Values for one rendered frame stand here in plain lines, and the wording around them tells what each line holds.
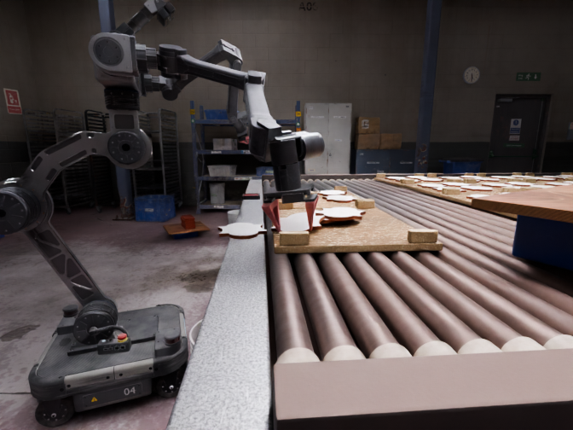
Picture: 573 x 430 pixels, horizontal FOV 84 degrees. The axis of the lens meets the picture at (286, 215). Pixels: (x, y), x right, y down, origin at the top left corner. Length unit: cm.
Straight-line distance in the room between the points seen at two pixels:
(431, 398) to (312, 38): 648
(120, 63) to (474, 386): 130
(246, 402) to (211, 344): 10
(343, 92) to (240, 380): 628
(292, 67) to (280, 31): 64
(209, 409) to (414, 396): 16
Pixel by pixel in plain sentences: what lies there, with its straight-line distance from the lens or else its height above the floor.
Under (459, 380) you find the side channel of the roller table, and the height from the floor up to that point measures 95.
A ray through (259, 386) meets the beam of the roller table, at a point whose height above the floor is 92.
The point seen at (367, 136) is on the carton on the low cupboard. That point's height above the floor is 133.
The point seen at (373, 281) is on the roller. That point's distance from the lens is 54.
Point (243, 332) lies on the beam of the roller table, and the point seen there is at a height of 91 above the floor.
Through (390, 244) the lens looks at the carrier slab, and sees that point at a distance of 69.
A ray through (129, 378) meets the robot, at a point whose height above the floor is 18.
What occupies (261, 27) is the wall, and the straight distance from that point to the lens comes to 668.
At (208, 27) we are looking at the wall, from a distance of 680.
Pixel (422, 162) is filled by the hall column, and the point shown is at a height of 91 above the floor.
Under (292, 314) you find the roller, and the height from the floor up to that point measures 92.
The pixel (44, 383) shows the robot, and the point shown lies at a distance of 169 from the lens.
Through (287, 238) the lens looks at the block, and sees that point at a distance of 64.
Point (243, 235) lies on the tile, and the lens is 78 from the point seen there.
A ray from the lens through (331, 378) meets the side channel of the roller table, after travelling 29.
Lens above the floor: 113
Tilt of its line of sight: 12 degrees down
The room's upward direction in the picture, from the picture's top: straight up
